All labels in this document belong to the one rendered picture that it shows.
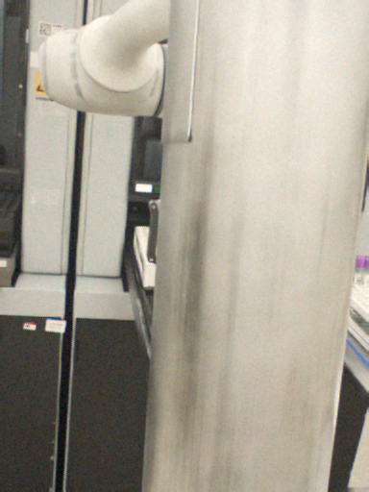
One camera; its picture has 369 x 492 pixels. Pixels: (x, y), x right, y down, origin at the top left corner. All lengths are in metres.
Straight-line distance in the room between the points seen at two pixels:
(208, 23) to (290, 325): 0.13
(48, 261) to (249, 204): 1.17
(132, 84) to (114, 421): 0.97
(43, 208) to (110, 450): 0.66
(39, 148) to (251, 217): 1.11
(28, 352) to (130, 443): 0.38
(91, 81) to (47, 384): 0.88
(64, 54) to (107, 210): 0.65
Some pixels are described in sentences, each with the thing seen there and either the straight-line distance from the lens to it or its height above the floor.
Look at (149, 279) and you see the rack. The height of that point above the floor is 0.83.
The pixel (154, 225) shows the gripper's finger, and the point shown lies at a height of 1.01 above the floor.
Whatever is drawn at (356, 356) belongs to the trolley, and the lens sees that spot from 0.99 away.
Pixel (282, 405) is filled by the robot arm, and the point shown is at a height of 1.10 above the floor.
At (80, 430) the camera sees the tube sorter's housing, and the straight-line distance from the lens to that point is 1.50.
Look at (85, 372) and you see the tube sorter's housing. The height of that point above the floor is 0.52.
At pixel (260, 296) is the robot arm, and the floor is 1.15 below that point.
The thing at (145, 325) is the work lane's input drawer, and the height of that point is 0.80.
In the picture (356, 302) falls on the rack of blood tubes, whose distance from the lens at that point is 1.06.
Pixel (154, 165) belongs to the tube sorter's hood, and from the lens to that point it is 1.31.
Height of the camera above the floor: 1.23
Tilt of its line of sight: 17 degrees down
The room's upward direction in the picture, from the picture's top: 7 degrees clockwise
